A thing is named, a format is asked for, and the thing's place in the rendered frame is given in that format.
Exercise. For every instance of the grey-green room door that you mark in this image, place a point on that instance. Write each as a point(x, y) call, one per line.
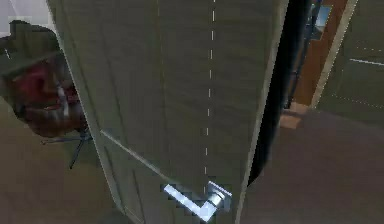
point(173, 93)

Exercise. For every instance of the dark red swivel chair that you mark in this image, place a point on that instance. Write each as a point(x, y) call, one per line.
point(43, 100)

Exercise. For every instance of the grey-green panelled door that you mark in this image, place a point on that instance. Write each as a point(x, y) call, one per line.
point(356, 73)

